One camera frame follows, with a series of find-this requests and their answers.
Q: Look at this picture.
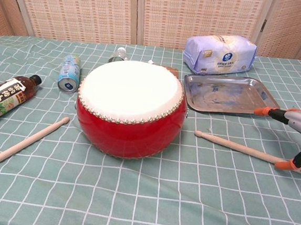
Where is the bamboo folding screen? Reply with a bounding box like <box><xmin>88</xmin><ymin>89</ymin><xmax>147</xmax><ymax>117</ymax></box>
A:
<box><xmin>0</xmin><ymin>0</ymin><xmax>301</xmax><ymax>65</ymax></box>

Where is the green checked tablecloth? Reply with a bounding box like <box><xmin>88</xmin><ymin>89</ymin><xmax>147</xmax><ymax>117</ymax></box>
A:
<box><xmin>0</xmin><ymin>33</ymin><xmax>301</xmax><ymax>225</ymax></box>

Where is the brown tea bottle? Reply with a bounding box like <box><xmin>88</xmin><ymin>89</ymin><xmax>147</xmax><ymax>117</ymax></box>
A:
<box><xmin>0</xmin><ymin>71</ymin><xmax>43</xmax><ymax>135</ymax></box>

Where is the light blue drink can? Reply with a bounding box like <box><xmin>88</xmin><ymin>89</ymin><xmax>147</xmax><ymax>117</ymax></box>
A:
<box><xmin>56</xmin><ymin>53</ymin><xmax>82</xmax><ymax>94</ymax></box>

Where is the stainless steel tray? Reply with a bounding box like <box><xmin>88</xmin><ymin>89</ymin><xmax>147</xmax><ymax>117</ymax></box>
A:
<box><xmin>181</xmin><ymin>72</ymin><xmax>284</xmax><ymax>119</ymax></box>

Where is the purple tissue pack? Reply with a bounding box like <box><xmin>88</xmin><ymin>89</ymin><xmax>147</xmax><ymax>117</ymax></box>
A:
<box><xmin>181</xmin><ymin>31</ymin><xmax>259</xmax><ymax>79</ymax></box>

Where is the wooden drumstick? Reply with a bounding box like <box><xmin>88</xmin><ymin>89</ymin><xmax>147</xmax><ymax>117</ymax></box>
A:
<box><xmin>192</xmin><ymin>130</ymin><xmax>301</xmax><ymax>175</ymax></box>
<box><xmin>0</xmin><ymin>111</ymin><xmax>70</xmax><ymax>184</ymax></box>

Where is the red and white drum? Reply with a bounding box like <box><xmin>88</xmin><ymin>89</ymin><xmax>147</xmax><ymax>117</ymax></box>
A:
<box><xmin>72</xmin><ymin>56</ymin><xmax>191</xmax><ymax>164</ymax></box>

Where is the clear water bottle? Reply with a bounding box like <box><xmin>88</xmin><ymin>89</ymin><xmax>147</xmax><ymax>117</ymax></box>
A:
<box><xmin>107</xmin><ymin>46</ymin><xmax>128</xmax><ymax>65</ymax></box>

